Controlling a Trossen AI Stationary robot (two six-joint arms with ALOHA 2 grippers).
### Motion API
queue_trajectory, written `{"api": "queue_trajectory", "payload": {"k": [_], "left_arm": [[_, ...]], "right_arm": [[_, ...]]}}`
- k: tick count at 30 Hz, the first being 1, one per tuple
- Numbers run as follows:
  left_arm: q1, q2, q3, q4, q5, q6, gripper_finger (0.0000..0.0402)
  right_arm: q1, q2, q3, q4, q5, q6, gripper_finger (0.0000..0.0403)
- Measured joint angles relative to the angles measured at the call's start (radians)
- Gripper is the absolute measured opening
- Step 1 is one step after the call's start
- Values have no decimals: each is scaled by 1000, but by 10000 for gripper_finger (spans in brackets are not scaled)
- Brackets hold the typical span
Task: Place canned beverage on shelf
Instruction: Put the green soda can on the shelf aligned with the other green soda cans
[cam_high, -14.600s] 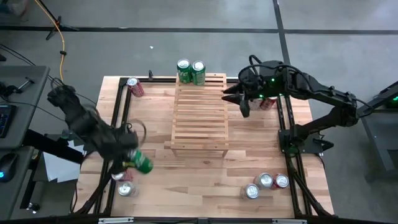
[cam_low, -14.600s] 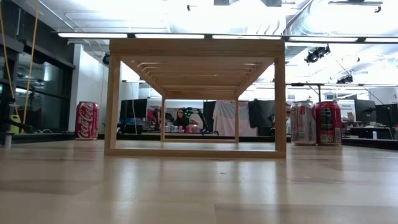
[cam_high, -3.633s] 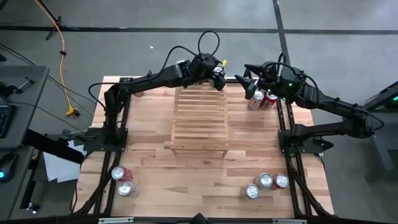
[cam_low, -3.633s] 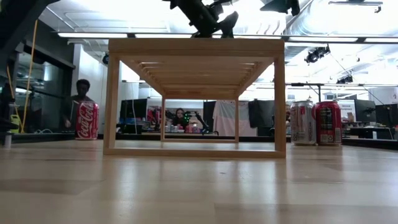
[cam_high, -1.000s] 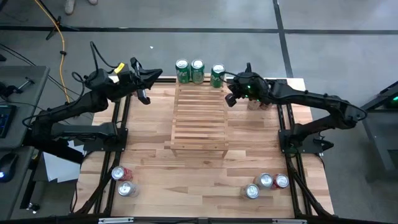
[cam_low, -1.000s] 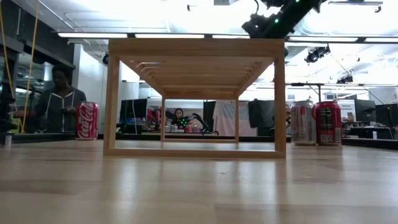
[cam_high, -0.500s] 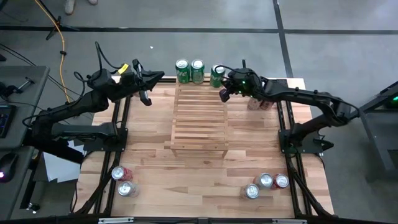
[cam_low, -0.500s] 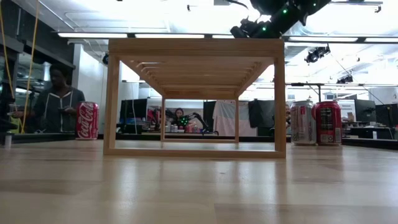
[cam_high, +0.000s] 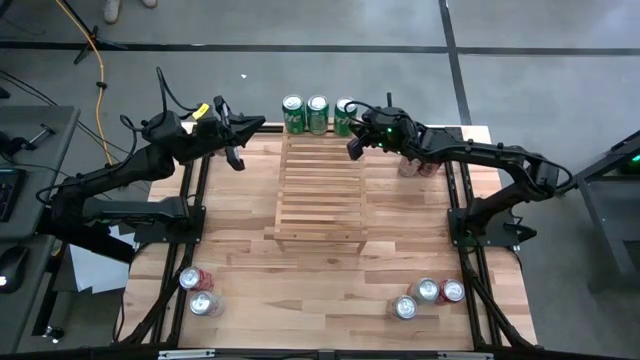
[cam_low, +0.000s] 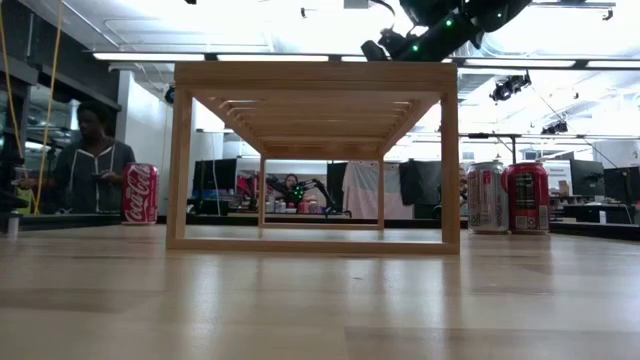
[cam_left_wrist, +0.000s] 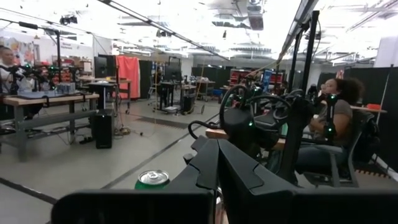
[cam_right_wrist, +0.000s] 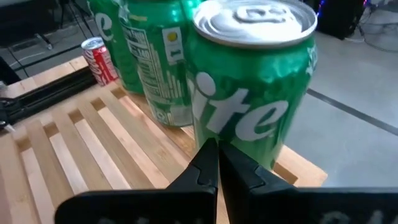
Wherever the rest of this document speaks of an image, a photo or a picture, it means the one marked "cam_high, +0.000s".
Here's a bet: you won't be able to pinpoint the grey metal cart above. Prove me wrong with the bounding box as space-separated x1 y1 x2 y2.
549 128 640 291

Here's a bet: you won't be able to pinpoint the green Sprite can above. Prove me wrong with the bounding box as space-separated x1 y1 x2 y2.
281 93 307 135
305 93 331 136
333 96 359 138

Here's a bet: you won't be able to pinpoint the silver edge bracket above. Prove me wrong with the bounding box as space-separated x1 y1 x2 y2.
157 349 216 360
437 351 494 360

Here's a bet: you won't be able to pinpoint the grey desk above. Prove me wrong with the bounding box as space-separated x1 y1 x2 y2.
0 104 81 241
0 234 57 354

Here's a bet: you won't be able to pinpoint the yellow extension cable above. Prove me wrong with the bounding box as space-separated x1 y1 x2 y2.
54 0 112 166

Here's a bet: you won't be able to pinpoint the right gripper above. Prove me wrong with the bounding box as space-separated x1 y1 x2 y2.
346 92 419 161

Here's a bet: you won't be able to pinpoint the red Coca-Cola can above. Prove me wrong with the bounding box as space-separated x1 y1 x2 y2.
436 278 466 305
418 160 444 179
178 266 215 293

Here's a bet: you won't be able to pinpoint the white paper sheets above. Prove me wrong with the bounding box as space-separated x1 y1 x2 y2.
67 224 139 295

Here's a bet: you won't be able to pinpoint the silver Diet Coke can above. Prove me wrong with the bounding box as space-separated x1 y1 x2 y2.
399 158 421 179
407 277 441 306
188 290 225 318
385 294 419 321

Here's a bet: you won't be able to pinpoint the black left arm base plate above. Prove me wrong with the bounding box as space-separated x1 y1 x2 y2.
133 203 207 245

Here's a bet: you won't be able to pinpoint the wooden slatted shelf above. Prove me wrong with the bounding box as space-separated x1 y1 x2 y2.
263 115 370 253

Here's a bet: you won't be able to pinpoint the black tripod stand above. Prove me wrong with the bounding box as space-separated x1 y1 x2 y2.
58 0 129 65

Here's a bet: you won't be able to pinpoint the black floor cable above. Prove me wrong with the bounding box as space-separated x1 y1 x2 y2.
0 68 126 151

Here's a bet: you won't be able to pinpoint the black keyboard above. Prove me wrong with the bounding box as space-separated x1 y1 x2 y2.
0 168 26 224

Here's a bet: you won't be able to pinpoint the black computer mouse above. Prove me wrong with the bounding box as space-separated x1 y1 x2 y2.
0 245 30 294

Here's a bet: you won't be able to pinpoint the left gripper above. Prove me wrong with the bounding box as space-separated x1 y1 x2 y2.
189 95 266 172

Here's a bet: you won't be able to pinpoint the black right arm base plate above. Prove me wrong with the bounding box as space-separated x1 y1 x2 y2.
447 207 539 249

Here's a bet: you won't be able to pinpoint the black and silver tool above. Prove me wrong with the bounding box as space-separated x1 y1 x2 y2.
0 123 57 157

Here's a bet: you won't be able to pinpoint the black diagonal beam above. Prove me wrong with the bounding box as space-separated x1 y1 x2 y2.
37 214 137 265

